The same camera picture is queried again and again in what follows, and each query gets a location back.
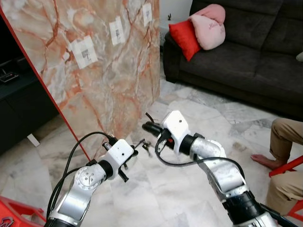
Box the large white hook sticker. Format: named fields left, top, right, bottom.
left=71, top=35, right=99, bottom=70

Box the marble board with red edge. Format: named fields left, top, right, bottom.
left=0, top=0, right=162, bottom=162

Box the red cushion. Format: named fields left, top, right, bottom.
left=168, top=19, right=202, bottom=62

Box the red plastic stool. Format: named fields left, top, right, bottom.
left=0, top=195, right=48, bottom=227
left=268, top=155, right=303, bottom=223

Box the pink cushion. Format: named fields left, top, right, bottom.
left=189, top=4, right=227, bottom=51

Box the person's leg in khaki trousers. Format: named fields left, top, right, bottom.
left=250, top=118, right=303, bottom=171
left=265, top=169, right=303, bottom=216

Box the dark grey sofa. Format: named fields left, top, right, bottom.
left=162, top=0, right=303, bottom=120

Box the black TV console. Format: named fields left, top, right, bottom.
left=0, top=19, right=61, bottom=155

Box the black tray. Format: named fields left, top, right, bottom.
left=0, top=69, right=19, bottom=84

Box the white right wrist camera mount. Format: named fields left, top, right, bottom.
left=162, top=110, right=191, bottom=156

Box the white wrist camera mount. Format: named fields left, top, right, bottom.
left=162, top=110, right=191, bottom=156
left=100, top=138, right=136, bottom=170

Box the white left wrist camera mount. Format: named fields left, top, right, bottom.
left=100, top=138, right=136, bottom=170

